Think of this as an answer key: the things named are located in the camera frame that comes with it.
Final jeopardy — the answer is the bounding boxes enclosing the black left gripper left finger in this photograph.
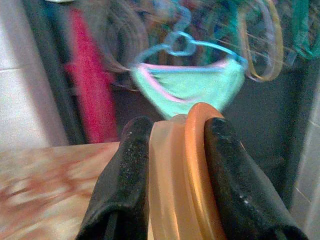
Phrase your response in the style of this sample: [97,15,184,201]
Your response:
[77,116,154,240]

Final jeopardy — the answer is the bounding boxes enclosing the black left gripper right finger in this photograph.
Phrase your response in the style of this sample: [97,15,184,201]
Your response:
[204,117,310,240]

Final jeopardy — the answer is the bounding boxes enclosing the red cloth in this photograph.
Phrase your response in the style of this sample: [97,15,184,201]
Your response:
[63,7,120,145]

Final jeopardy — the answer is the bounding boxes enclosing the mint green garment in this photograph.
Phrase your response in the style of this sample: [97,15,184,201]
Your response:
[131,61,246,120]

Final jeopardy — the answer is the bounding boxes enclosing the black garment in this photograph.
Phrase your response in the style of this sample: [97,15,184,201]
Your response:
[22,0,86,146]

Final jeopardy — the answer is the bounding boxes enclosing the grey garment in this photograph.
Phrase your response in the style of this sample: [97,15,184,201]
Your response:
[104,0,151,76]

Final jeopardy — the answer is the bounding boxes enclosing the blue clothes hanger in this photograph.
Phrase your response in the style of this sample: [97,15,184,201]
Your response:
[134,4,248,68]

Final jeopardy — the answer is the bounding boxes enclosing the dark green garment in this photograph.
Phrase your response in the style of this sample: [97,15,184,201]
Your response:
[284,0,320,60]

